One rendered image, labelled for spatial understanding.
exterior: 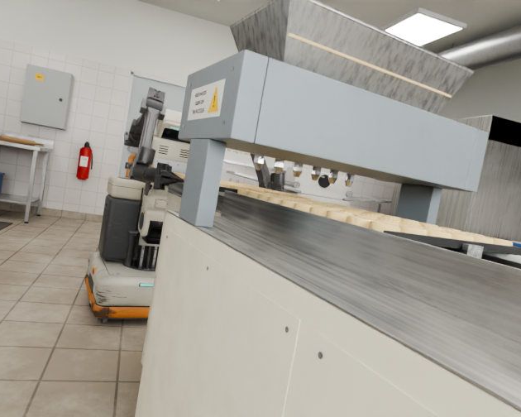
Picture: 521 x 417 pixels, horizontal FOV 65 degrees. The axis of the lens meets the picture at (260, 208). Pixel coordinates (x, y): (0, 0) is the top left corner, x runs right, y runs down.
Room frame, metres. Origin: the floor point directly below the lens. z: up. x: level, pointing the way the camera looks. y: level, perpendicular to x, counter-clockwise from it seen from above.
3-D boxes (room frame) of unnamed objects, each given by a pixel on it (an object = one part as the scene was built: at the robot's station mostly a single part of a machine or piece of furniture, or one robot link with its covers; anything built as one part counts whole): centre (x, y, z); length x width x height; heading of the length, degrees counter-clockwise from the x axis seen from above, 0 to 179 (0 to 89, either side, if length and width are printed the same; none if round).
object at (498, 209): (5.22, -2.39, 1.03); 1.40 x 0.91 x 2.05; 18
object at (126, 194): (2.70, 0.72, 0.59); 0.55 x 0.34 x 0.83; 118
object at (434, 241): (0.96, -0.22, 0.91); 0.60 x 0.40 x 0.01; 29
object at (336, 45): (1.06, -0.16, 1.25); 0.56 x 0.29 x 0.14; 119
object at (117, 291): (2.62, 0.68, 0.16); 0.67 x 0.64 x 0.25; 28
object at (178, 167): (2.36, 0.54, 0.87); 0.28 x 0.16 x 0.22; 118
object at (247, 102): (1.06, -0.16, 1.01); 0.72 x 0.33 x 0.34; 119
